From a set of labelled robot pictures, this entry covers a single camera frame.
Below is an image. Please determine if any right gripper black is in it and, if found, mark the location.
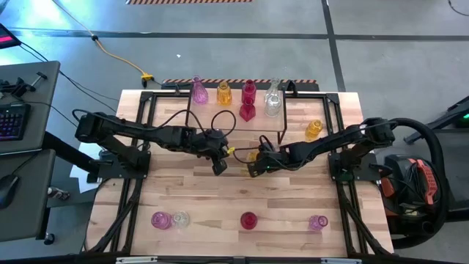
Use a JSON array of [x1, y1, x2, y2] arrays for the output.
[[247, 144, 295, 180]]

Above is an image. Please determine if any pear-shaped red glass vase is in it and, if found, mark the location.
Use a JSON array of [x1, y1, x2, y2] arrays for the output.
[[240, 211, 259, 231]]

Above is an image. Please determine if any wooden shelf with black frame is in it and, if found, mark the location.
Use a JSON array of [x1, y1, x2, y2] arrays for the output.
[[185, 82, 290, 144]]

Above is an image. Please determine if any black diagonal support beam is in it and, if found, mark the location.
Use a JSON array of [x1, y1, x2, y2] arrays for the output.
[[43, 131, 102, 177]]

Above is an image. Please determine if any white paper sheet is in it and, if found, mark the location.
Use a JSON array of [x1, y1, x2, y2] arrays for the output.
[[69, 141, 108, 194]]

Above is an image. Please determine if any tall clear glass vase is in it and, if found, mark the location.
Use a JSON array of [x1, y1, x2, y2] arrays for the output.
[[264, 76, 282, 100]]

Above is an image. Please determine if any clear bulbous glass vase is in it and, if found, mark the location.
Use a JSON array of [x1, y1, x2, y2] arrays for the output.
[[171, 210, 191, 229]]

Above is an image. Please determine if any computer monitor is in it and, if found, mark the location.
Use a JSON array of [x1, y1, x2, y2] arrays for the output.
[[0, 22, 22, 51]]

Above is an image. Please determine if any small amber bottle vase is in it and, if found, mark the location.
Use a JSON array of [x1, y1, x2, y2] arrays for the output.
[[304, 119, 325, 142]]

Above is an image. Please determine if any black computer mouse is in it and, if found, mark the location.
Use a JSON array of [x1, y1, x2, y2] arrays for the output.
[[0, 174, 20, 210]]

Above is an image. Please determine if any red ribbed bell-shaped vase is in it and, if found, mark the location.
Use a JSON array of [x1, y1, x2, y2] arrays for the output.
[[239, 97, 257, 122]]

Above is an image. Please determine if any black equipment with green light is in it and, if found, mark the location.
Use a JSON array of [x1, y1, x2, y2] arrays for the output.
[[402, 94, 469, 146]]

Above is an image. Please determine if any red and black tool bag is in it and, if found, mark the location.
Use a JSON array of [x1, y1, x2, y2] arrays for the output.
[[379, 153, 440, 230]]

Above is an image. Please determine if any grey side desk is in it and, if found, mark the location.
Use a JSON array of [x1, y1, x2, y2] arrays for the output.
[[0, 148, 56, 243], [0, 60, 62, 155]]

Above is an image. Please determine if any yellow extension cord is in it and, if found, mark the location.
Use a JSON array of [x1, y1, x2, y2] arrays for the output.
[[51, 0, 155, 84]]

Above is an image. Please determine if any black corrugated hose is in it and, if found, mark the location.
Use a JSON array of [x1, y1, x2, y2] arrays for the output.
[[386, 117, 451, 251]]

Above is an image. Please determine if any yellow ribbed glass vase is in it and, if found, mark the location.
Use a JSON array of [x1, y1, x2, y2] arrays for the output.
[[215, 81, 233, 107]]

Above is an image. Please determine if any black floor cable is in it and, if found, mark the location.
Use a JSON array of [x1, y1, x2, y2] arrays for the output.
[[20, 40, 120, 111]]

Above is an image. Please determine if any purple bulbous glass vase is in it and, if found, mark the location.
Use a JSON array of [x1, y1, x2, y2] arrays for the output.
[[150, 210, 173, 231]]

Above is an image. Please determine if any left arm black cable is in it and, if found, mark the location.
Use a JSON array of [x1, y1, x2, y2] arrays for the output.
[[71, 108, 238, 142]]

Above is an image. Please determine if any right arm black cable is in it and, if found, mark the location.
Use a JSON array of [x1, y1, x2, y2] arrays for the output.
[[232, 122, 389, 165]]

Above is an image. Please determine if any tall purple glass vase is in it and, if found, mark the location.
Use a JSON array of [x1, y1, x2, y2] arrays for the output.
[[191, 76, 210, 106]]

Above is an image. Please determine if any pale purple ribbed vase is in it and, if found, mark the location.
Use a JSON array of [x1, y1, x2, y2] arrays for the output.
[[308, 214, 330, 232]]

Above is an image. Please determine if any short clear ribbed vase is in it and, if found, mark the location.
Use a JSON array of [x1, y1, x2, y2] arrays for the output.
[[264, 94, 283, 118]]

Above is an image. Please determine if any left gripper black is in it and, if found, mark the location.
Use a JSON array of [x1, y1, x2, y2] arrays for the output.
[[197, 127, 237, 177]]

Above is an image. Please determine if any black clamp tool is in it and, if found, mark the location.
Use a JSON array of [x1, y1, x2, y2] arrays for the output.
[[0, 71, 48, 99]]

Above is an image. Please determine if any black aluminium table frame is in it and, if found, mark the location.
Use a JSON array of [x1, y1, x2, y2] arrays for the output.
[[84, 89, 395, 257]]

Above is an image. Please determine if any red ribbed bottle vase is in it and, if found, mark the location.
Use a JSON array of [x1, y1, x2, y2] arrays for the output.
[[240, 79, 257, 104]]

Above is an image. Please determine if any black backlit keyboard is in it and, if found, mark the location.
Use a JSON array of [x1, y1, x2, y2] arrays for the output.
[[0, 103, 32, 142]]

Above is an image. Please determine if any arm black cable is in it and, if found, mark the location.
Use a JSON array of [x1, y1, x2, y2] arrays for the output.
[[71, 108, 238, 142], [232, 122, 389, 165]]

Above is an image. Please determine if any small dark bottle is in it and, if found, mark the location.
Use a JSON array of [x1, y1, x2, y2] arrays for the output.
[[46, 186, 71, 202]]

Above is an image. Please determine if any silver metal bracket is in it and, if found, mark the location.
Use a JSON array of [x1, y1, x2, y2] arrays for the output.
[[115, 256, 158, 264], [320, 257, 363, 264]]

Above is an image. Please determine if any hazard striped black mat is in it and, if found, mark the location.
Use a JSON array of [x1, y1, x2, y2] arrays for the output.
[[160, 77, 320, 92]]

